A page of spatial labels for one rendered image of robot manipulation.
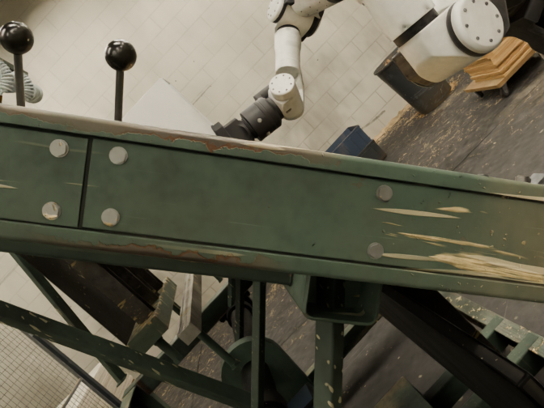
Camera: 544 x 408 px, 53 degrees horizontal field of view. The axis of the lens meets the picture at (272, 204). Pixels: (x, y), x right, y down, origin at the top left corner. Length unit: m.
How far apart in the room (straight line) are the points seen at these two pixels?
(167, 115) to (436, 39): 4.39
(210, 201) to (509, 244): 0.28
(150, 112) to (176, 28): 1.69
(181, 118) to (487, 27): 4.39
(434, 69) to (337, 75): 5.76
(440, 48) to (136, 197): 0.45
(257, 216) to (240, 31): 6.05
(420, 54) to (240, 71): 5.71
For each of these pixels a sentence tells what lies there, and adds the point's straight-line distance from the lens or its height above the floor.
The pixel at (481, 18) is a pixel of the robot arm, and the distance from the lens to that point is 0.78.
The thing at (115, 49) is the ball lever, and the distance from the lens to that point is 0.69.
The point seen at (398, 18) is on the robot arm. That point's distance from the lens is 0.76.
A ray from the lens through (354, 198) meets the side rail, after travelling 0.49.
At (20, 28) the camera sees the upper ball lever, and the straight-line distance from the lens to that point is 0.72.
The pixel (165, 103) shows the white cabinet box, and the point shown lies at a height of 1.87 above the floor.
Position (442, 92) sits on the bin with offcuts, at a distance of 5.67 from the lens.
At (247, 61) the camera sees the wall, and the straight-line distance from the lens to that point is 6.45.
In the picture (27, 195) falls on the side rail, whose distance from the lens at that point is 0.49.
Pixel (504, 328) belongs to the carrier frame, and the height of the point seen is 0.18.
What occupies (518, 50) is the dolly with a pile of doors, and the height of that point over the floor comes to 0.19.
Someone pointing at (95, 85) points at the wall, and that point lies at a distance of 6.62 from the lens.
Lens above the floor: 1.27
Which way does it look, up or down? 8 degrees down
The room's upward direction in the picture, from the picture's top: 47 degrees counter-clockwise
